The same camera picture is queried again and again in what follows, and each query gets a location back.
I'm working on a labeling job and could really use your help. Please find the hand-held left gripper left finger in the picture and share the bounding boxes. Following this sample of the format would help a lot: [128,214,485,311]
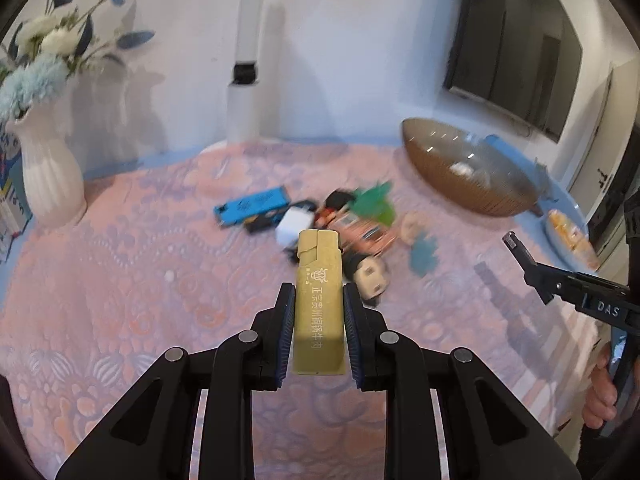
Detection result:
[55,282,296,480]

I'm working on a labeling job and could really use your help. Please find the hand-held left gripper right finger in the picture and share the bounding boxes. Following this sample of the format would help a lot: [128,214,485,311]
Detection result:
[342,282,581,480]

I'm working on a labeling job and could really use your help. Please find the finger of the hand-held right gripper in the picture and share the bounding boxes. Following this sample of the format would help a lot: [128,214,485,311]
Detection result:
[502,231,568,305]

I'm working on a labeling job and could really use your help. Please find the gold rectangular box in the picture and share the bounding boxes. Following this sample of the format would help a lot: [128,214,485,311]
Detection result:
[292,228,348,377]

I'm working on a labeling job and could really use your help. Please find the big-head figurine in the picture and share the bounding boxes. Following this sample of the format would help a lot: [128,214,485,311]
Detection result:
[344,252,392,307]

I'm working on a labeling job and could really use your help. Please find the brown ribbed glass bowl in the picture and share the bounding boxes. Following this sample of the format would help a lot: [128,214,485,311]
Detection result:
[401,117,547,218]

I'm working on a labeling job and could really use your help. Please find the teal toy figure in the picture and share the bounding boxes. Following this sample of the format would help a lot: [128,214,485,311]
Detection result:
[410,236,442,277]

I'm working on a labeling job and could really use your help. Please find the white cube toy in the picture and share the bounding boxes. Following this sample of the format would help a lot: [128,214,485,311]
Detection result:
[275,207,317,250]

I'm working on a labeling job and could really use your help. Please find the beige round toy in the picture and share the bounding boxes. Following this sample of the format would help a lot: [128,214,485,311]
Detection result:
[399,211,429,247]

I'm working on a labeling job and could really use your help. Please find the dark green spiky toy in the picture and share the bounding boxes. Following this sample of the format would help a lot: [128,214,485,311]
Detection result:
[352,180,397,226]

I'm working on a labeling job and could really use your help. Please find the person's right forearm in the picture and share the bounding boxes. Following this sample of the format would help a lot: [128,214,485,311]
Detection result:
[575,420,640,480]

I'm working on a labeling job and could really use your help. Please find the person's right hand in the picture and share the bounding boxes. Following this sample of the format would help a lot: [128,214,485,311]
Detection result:
[581,345,626,431]

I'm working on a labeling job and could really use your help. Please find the tray of orange snacks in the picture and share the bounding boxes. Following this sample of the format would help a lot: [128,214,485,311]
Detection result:
[542,207,601,272]

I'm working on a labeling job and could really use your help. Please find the orange printed packet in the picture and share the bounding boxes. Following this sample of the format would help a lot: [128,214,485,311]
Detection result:
[332,212,399,257]

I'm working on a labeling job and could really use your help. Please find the black toy piece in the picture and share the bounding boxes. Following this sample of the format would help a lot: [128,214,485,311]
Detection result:
[244,212,282,234]

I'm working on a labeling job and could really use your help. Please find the black-haired doll in red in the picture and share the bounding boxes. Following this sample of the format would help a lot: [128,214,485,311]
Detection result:
[315,189,358,231]

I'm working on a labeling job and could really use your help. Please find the pink patterned tablecloth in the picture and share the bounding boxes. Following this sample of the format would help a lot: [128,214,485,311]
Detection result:
[0,140,601,480]

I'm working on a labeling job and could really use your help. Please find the white door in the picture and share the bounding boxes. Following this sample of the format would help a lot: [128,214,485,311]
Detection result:
[565,57,636,221]

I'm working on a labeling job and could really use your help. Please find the black pole clamp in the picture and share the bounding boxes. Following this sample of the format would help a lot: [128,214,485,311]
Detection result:
[232,62,259,86]

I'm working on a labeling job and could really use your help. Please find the white ribbed vase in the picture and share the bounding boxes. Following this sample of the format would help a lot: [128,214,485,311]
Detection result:
[6,100,88,228]

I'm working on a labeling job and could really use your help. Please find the white pole stand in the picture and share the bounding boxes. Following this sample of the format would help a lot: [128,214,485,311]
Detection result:
[226,0,273,143]

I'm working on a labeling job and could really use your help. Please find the blue and white artificial flowers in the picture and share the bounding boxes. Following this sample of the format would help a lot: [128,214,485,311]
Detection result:
[0,0,156,123]

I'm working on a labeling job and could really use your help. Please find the black wall television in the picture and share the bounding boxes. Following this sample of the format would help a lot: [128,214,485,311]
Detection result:
[442,0,585,145]

